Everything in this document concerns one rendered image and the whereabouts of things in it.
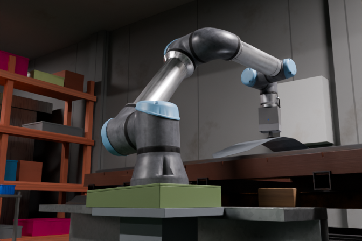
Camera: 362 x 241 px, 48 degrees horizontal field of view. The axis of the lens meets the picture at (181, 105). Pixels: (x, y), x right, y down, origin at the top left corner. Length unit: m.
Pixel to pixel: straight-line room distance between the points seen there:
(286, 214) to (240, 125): 3.55
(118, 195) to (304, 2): 3.81
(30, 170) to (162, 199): 4.51
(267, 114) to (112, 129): 0.80
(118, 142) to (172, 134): 0.18
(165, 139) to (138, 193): 0.16
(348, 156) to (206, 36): 0.58
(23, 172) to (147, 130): 4.32
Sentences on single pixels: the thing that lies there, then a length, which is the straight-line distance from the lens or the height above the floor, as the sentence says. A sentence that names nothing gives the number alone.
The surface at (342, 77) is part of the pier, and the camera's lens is 4.07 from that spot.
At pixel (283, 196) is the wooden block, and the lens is 1.15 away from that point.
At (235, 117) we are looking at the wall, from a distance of 4.58.
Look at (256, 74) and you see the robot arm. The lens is 1.70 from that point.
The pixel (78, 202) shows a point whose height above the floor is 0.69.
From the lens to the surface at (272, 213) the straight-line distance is 1.02.
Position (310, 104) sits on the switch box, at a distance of 4.02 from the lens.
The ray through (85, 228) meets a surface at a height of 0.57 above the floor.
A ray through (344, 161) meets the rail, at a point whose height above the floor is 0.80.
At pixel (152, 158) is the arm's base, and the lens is 1.04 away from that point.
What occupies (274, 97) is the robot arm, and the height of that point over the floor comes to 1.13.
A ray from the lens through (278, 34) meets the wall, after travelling 4.57.
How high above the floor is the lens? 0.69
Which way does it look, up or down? 13 degrees up
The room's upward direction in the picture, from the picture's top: straight up
